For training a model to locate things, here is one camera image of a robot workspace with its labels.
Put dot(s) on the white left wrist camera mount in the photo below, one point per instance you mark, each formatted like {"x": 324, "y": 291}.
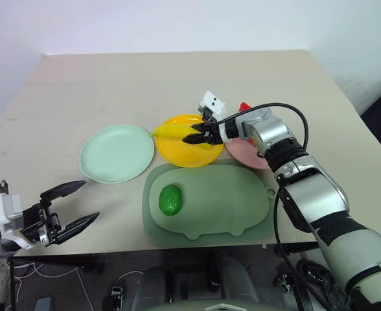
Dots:
{"x": 7, "y": 210}

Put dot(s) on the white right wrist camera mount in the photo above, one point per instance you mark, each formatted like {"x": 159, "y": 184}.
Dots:
{"x": 211, "y": 99}

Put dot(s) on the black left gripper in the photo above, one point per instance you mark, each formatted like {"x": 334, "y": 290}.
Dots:
{"x": 36, "y": 223}

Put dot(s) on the dark grey rounded shape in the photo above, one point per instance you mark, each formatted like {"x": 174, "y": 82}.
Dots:
{"x": 234, "y": 277}
{"x": 156, "y": 285}

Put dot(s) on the yellow toy banana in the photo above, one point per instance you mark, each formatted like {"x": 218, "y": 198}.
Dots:
{"x": 171, "y": 131}

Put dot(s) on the green pig-shaped silicone mat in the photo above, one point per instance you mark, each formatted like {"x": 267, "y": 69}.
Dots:
{"x": 216, "y": 194}

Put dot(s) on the pink plate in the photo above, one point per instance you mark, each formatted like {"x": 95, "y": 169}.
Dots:
{"x": 242, "y": 156}

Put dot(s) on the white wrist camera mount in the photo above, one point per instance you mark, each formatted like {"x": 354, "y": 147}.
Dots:
{"x": 211, "y": 99}
{"x": 7, "y": 210}

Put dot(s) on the light green plate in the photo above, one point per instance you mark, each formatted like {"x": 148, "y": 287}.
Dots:
{"x": 116, "y": 154}

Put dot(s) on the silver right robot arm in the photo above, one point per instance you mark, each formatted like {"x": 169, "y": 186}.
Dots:
{"x": 320, "y": 194}

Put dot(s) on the red toy item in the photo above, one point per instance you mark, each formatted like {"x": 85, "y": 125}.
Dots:
{"x": 244, "y": 106}

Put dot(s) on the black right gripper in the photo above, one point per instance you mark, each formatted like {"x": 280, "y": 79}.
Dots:
{"x": 214, "y": 136}

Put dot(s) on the yellow plate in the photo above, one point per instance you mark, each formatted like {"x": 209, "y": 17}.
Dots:
{"x": 187, "y": 156}

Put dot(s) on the green round toy vegetable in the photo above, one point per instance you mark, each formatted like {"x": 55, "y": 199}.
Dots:
{"x": 170, "y": 200}

